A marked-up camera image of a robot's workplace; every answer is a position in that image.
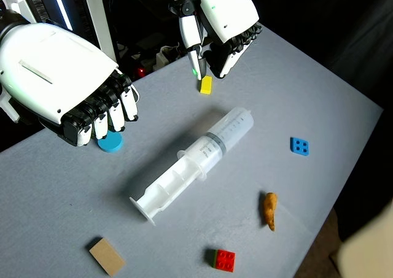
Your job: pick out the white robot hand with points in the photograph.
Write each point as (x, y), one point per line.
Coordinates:
(227, 11)
(55, 75)

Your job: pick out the large clear plastic syringe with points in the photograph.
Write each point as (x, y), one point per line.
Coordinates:
(196, 161)

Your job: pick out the white column with light strip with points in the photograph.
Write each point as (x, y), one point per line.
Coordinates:
(98, 14)

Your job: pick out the yellow block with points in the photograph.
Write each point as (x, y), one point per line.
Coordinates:
(206, 85)

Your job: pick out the white power adapter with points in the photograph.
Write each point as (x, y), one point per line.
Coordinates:
(162, 60)

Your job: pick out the red indicator light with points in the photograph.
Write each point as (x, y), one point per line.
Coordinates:
(141, 72)

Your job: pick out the blue round disc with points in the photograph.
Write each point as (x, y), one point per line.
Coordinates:
(111, 144)

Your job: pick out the grey table cloth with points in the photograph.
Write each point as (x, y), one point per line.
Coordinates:
(276, 91)

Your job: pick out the black curtain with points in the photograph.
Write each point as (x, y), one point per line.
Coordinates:
(337, 29)

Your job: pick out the blue four-hole square block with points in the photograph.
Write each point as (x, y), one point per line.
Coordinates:
(300, 147)

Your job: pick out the tan wooden block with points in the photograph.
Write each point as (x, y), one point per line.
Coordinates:
(107, 256)

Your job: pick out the orange toy carrot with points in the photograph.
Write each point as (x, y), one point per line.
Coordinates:
(270, 207)

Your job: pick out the red and green toy brick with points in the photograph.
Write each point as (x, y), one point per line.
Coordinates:
(225, 261)

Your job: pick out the beige rounded object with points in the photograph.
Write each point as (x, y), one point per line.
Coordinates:
(368, 253)

